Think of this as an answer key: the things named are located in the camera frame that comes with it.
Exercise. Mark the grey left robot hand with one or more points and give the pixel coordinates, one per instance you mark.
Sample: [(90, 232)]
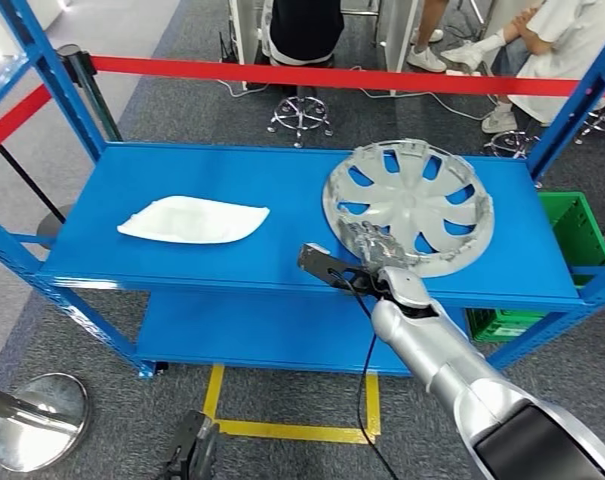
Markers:
[(209, 454)]

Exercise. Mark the short red barrier belt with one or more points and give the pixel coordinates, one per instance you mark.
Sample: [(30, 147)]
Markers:
[(12, 122)]

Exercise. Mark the blue metal shelf rack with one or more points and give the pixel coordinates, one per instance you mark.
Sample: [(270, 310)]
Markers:
[(282, 179)]

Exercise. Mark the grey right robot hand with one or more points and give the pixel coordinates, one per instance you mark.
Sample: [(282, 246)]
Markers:
[(374, 248)]

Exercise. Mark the black stool with chrome base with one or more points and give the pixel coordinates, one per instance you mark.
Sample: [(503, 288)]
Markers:
[(300, 112)]

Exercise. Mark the seated person by stool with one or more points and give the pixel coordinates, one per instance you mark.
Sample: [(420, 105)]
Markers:
[(306, 26)]

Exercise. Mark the white desk panel leg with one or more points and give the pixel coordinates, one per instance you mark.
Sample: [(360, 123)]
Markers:
[(399, 26), (245, 33)]

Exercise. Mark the green plastic crate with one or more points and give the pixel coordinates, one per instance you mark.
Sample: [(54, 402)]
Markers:
[(577, 232), (512, 333)]

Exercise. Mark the standing person's legs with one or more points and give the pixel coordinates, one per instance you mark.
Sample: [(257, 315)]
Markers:
[(432, 20)]

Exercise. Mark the silver wheel hubcap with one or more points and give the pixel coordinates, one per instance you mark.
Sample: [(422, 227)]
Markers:
[(412, 199)]

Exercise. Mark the chrome stool base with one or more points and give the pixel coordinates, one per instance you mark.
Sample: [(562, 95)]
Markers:
[(602, 122), (509, 144)]

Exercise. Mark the white plastic trim part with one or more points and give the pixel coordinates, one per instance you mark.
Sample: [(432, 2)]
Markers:
[(192, 222)]

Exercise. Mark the seated person by rack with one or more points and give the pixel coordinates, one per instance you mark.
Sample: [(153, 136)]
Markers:
[(572, 40)]

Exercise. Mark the long red barrier belt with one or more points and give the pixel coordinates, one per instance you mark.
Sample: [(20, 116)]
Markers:
[(282, 74)]

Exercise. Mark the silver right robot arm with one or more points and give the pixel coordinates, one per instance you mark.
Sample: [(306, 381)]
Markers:
[(432, 344)]

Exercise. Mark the black thick stanchion post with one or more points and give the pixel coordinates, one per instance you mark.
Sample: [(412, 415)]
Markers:
[(97, 106)]

